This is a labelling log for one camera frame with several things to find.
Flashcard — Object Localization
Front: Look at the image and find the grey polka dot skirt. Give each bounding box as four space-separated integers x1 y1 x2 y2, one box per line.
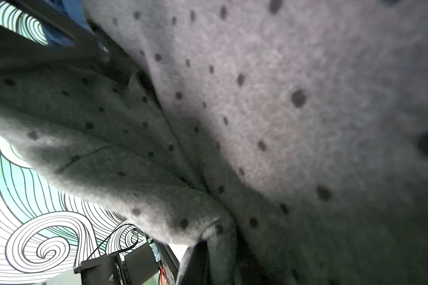
0 1 428 285

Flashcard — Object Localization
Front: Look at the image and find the dark blue denim skirt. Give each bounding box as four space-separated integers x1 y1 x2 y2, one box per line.
41 0 91 46

